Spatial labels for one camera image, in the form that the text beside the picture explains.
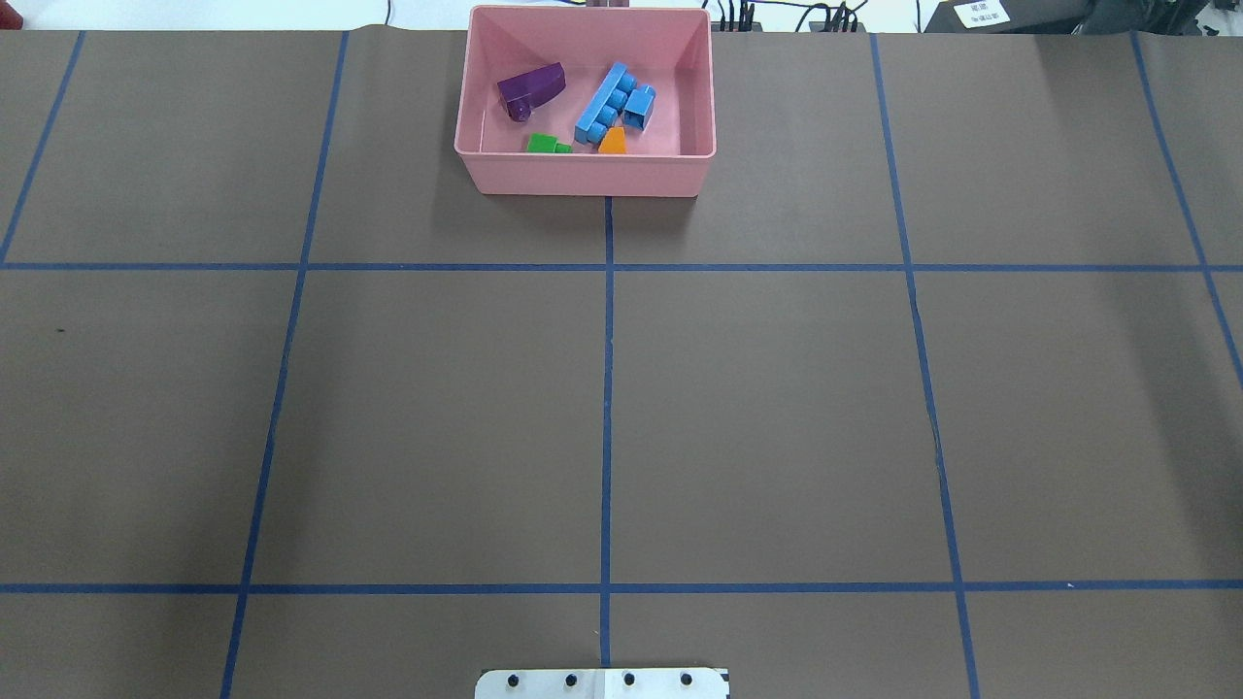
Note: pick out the orange sloped block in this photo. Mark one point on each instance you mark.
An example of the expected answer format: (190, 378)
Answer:
(614, 141)

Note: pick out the green block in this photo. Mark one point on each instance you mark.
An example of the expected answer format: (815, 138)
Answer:
(542, 143)

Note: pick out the long blue block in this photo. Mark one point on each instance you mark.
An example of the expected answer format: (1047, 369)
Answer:
(604, 108)

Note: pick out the small blue block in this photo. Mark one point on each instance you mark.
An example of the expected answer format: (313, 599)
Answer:
(638, 107)

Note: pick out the purple curved block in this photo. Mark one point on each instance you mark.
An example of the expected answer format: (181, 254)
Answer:
(522, 94)

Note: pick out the pink plastic box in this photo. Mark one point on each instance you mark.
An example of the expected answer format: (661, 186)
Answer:
(668, 48)

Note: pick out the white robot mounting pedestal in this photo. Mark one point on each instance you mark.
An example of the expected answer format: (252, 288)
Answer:
(652, 682)

